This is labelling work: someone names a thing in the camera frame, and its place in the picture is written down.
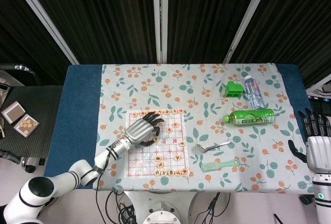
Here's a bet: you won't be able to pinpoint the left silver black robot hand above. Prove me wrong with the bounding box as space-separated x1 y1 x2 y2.
125 112 165 147

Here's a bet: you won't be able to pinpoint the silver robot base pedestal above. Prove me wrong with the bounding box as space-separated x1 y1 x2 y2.
123 190 199 224

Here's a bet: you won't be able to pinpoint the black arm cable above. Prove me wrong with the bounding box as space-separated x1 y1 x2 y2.
93 144 117 191

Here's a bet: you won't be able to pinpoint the white brown box lid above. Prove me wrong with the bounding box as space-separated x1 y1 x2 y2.
1 100 27 125

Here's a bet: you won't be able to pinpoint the white red-lined chess board sheet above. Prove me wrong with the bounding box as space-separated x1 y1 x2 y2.
125 109 191 179

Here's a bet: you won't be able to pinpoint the green tea drink bottle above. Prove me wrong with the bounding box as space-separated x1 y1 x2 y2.
223 108 276 127

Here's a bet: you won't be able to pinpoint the floral orange fruit tablecloth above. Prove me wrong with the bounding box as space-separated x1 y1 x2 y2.
92 63 315 192

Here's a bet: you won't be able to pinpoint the bent metal spoon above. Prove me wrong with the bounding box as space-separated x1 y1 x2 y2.
196 141 232 153

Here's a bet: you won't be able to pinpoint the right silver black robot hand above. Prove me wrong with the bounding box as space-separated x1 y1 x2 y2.
288 107 331 175

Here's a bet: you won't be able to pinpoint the green brush white bristles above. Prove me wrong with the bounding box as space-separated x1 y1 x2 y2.
200 158 240 173

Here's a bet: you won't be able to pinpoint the black floor cable bundle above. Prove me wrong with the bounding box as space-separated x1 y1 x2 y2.
95 189 142 224
195 191 231 224

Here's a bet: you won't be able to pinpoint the black pleated curtain panel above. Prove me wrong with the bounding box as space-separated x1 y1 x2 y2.
167 0 263 64
23 0 159 65
234 0 331 87
0 0 74 87

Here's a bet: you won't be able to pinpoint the clear plastic water bottle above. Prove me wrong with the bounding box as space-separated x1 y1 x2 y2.
243 74 266 111

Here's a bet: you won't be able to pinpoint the green plastic divided box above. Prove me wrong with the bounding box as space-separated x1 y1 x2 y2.
223 80 245 99

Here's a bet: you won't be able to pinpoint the beige bag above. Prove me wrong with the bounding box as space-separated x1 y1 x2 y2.
0 69 13 140

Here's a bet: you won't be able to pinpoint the blue table cover cloth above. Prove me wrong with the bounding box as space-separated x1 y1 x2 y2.
43 63 314 190

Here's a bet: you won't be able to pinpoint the white metal frame post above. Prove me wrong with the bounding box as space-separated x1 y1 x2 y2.
9 0 79 65
152 0 169 64
223 0 275 64

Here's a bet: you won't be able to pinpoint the box of wooden pieces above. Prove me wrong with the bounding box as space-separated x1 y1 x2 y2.
12 113 41 139

